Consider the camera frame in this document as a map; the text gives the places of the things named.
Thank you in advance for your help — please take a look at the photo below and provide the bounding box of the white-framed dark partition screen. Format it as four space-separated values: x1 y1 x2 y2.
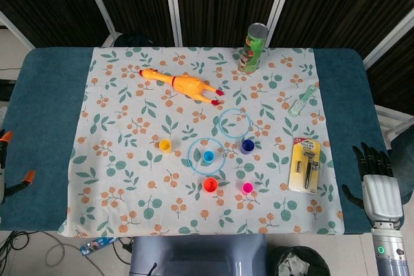
0 0 414 105

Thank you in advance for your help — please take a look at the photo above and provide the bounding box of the black trash bag bin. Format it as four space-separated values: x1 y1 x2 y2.
268 246 331 276

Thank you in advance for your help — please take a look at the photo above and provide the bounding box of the grey floor cable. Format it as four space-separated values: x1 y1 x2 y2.
44 234 82 268

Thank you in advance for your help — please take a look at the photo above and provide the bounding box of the light green comb brush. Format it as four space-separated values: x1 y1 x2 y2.
288 84 320 118

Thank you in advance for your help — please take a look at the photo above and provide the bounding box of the dark teal fabric seat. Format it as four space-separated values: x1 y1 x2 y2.
389 133 414 206

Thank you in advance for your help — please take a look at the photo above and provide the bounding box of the small light blue ring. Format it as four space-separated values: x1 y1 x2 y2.
219 107 252 138

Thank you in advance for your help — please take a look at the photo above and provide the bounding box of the black bag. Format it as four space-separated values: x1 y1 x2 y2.
114 33 157 48

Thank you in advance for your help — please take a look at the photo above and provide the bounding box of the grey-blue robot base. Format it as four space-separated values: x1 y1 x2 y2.
129 235 268 276

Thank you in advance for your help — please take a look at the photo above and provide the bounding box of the floral leaf print tablecloth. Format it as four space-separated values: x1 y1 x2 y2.
57 46 345 237

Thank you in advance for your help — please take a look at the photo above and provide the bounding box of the large light blue ring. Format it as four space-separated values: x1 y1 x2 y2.
188 137 226 174

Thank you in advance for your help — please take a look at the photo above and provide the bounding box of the white metal rack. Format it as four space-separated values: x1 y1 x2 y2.
374 104 414 143

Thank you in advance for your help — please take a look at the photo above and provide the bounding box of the yellow rubber chicken toy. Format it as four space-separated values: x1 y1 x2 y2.
138 68 225 107

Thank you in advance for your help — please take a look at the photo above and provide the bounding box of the black floor cable bundle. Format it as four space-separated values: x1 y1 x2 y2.
0 230 32 276

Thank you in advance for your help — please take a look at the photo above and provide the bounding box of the teal table cover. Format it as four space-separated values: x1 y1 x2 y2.
0 46 405 235

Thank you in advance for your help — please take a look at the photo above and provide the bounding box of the green chips can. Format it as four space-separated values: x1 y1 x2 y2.
237 23 269 74

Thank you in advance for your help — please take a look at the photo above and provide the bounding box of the razor in yellow blister pack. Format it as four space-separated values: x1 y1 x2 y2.
287 136 322 195

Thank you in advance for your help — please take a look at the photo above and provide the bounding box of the black orange-tipped left robot hand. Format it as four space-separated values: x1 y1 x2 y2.
0 130 36 206

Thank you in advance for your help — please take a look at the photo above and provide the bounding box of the colourful printed packet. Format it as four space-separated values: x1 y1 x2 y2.
80 237 117 257

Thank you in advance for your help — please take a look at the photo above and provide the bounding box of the orange plastic cup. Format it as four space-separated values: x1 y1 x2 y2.
203 177 219 194

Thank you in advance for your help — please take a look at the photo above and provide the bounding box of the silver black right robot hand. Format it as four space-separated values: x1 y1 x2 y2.
342 142 405 225

